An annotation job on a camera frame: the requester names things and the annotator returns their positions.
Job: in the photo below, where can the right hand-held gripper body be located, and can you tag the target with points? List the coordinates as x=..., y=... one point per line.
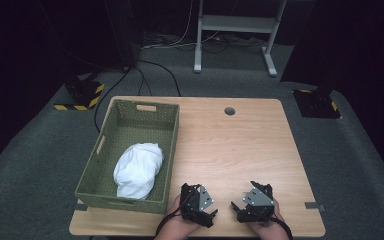
x=258, y=203

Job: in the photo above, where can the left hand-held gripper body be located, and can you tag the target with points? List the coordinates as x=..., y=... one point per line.
x=193, y=203

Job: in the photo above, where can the white cloth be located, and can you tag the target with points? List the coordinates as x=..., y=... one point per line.
x=138, y=170

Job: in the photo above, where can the green woven basket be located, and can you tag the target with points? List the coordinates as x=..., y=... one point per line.
x=130, y=133

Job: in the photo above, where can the person's right hand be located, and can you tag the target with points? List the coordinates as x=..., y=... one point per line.
x=266, y=225

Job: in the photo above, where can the person's left hand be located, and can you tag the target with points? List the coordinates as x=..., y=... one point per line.
x=176, y=223

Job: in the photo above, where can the grey tape strip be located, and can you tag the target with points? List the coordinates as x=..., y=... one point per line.
x=314, y=206
x=81, y=206

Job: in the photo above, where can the grey metal stand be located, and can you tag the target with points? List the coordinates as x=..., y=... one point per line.
x=236, y=23

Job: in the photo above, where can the black yellow striped base plate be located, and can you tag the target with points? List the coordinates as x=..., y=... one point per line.
x=316, y=105
x=83, y=96

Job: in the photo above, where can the dark upright post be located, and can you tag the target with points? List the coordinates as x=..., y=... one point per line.
x=121, y=33

